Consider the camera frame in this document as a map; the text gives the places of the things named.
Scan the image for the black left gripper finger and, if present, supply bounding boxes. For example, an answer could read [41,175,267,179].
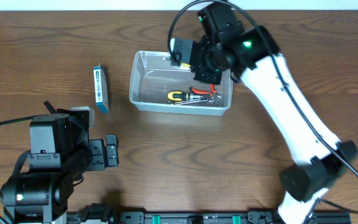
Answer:
[71,106,94,128]
[106,134,119,167]

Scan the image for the red handled pliers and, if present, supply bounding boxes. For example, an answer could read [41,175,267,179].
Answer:
[189,84,221,100]

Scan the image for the thin metal wrench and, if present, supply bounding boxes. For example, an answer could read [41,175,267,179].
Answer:
[168,97,216,105]

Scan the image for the yellow black stubby screwdriver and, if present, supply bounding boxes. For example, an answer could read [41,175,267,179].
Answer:
[167,91,204,103]

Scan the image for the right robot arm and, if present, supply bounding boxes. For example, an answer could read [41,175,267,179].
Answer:
[181,22,358,223]

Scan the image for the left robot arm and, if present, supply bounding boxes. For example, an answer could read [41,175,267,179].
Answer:
[0,102,119,223]

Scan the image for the clear plastic container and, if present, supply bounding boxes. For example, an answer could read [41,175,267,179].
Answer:
[129,51,233,116]

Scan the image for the blue white cardboard box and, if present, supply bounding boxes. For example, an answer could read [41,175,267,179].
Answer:
[93,64,109,113]

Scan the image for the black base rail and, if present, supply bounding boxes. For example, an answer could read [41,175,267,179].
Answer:
[67,202,352,224]

